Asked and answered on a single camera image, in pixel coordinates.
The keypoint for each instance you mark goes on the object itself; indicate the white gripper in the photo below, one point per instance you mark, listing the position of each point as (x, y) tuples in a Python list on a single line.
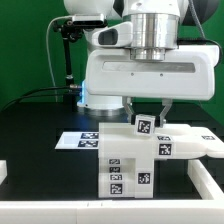
[(186, 73)]

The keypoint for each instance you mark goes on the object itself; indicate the white small cube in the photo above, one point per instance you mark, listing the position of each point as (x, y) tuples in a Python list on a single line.
[(144, 125)]

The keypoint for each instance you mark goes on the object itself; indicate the white chair back frame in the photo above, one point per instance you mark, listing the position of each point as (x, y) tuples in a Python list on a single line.
[(173, 141)]

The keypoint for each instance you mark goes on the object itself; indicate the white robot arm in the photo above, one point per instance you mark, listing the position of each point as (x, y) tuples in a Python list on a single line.
[(135, 51)]

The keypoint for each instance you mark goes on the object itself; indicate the white obstacle fence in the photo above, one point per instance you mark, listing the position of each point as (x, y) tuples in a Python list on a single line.
[(208, 209)]

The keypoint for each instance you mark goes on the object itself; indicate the white block at left edge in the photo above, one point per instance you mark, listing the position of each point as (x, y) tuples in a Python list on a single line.
[(3, 170)]

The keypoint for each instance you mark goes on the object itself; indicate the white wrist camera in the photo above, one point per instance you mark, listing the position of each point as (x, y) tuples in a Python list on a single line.
[(120, 35)]

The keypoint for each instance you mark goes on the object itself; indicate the white marker base plate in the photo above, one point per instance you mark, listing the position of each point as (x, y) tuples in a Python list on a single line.
[(78, 140)]

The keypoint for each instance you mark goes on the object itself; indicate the background camera on stand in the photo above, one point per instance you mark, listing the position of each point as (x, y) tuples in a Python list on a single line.
[(89, 21)]

